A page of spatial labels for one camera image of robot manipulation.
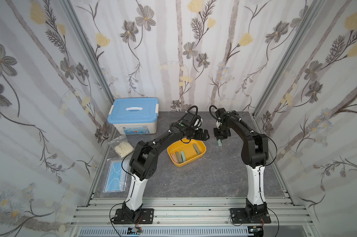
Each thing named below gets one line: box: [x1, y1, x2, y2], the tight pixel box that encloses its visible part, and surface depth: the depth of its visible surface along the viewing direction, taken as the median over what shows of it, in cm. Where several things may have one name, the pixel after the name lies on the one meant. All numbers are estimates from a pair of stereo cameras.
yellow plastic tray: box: [166, 137, 207, 167], surface depth 100 cm
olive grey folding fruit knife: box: [193, 143, 201, 156], surface depth 103 cm
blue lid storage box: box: [107, 97, 159, 135], surface depth 103 cm
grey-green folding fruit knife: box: [175, 151, 183, 164], surface depth 97 cm
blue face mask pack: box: [102, 159, 130, 194], surface depth 86 cm
